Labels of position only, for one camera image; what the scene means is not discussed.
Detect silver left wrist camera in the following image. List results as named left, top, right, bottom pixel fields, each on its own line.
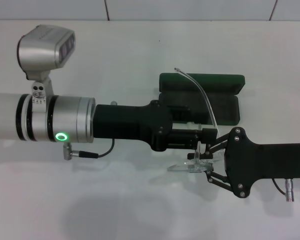
left=16, top=24, right=76, bottom=99

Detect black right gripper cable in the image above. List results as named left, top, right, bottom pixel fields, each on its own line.
left=273, top=177, right=295, bottom=203

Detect clear transparent glasses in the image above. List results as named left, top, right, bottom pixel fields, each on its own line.
left=167, top=66, right=222, bottom=174

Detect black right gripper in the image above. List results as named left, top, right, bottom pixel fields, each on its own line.
left=186, top=126, right=300, bottom=200

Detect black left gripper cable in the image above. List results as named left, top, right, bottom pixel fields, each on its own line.
left=63, top=138, right=116, bottom=160

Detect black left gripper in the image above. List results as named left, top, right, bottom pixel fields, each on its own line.
left=93, top=99, right=218, bottom=153

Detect green glasses case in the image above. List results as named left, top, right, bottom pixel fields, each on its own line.
left=158, top=72, right=246, bottom=126

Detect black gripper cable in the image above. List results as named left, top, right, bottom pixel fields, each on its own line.
left=273, top=177, right=295, bottom=203
left=63, top=138, right=116, bottom=160

